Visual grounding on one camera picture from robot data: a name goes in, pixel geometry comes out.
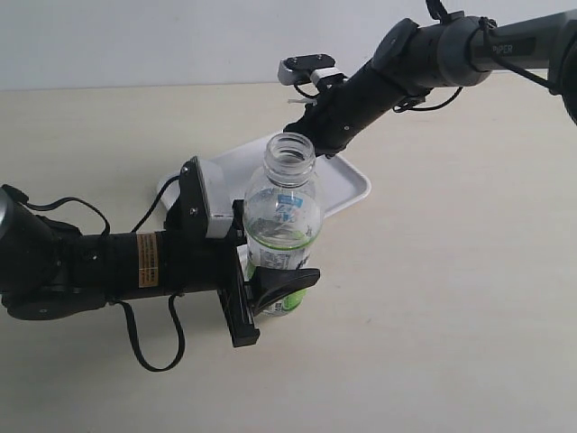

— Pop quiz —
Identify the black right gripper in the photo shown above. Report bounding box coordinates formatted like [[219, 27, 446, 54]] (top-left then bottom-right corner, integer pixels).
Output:
[[284, 60, 428, 157]]

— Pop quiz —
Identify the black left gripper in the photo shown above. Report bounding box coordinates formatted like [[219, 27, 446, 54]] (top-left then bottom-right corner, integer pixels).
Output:
[[107, 198, 321, 348]]

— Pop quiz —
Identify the clear plastic drink bottle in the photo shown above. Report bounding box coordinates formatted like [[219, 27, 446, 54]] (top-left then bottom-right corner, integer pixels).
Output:
[[243, 133, 324, 318]]

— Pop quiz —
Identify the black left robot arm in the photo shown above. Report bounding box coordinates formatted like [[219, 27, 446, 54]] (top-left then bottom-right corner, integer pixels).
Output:
[[1, 186, 320, 349]]

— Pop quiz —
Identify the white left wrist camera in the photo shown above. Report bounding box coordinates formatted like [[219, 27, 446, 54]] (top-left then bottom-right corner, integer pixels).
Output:
[[164, 156, 234, 242]]

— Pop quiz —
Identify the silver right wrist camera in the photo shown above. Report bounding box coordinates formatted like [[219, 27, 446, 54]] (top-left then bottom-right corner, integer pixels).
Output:
[[277, 53, 348, 92]]

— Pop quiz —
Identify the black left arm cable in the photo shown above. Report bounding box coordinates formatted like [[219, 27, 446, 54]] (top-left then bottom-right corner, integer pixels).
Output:
[[4, 173, 193, 373]]

